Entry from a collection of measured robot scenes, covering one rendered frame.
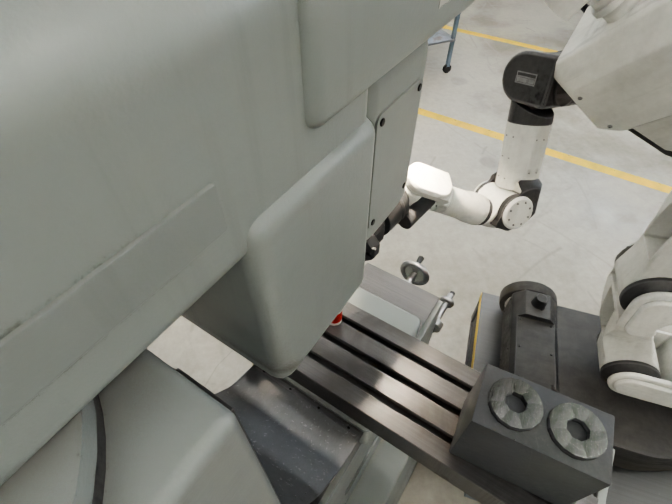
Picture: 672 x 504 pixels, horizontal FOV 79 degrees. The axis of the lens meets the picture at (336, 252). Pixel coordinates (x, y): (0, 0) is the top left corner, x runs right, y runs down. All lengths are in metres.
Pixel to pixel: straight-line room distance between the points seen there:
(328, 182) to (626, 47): 0.55
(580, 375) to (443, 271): 1.06
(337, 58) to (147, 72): 0.14
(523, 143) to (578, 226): 2.00
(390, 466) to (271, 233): 1.42
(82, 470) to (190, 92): 0.21
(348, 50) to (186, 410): 0.27
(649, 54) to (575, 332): 1.07
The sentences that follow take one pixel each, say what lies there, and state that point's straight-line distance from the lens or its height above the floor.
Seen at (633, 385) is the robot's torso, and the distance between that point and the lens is 1.46.
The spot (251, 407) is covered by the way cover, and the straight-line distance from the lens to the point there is 1.02.
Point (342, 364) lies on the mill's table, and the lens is 1.00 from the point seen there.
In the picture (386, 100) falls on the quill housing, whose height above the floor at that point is 1.58.
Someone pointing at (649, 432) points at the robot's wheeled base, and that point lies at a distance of 1.58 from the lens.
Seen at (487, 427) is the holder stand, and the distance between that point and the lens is 0.79.
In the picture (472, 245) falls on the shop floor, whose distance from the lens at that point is 2.57.
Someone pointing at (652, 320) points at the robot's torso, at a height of 0.99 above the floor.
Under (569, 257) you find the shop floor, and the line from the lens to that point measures 2.73.
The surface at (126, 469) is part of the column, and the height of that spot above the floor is 1.52.
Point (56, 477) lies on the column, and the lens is 0.29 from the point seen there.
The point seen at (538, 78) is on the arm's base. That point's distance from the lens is 0.94.
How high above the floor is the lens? 1.80
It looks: 49 degrees down
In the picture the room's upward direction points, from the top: straight up
